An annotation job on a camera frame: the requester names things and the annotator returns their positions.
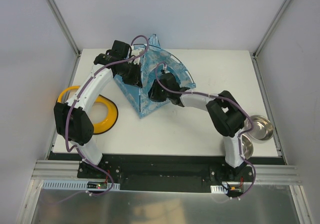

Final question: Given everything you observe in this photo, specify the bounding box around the blue snowman pet tent fabric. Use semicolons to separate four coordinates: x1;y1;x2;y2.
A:
114;34;196;118

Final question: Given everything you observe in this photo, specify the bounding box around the black tent pole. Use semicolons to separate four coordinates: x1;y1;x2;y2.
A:
141;34;196;89

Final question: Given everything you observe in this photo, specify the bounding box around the steel pet bowl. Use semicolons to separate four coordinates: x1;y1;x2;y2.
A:
242;134;254;160
248;115;274;141

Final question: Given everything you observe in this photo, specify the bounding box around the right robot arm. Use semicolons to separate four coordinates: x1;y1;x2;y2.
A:
148;72;246;182

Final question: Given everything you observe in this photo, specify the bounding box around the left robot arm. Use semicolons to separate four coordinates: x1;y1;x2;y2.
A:
53;40;149;179

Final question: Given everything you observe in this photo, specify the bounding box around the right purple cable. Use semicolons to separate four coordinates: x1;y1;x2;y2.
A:
154;62;256;202

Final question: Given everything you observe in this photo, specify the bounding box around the purple cable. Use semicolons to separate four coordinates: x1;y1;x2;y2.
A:
44;34;150;205
154;62;256;202

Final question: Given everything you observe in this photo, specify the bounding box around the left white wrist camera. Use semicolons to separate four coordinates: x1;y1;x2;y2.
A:
129;48;145;65

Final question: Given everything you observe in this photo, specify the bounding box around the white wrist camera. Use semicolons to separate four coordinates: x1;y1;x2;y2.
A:
161;64;169;74
129;48;145;65

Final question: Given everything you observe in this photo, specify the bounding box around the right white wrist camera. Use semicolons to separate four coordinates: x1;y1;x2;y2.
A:
161;64;169;74

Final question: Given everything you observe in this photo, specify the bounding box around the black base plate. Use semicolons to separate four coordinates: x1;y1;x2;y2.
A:
77;154;254;193

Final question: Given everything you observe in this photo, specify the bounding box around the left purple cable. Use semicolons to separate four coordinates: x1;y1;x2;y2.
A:
44;34;150;205

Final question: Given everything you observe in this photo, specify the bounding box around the right white cable duct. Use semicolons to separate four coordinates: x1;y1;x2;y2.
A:
210;185;228;195

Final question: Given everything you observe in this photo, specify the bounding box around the white cable duct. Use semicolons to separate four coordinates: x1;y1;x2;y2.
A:
210;185;228;195
42;180;120;191

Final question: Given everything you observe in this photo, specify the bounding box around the left white cable duct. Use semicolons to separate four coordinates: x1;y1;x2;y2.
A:
42;180;120;191

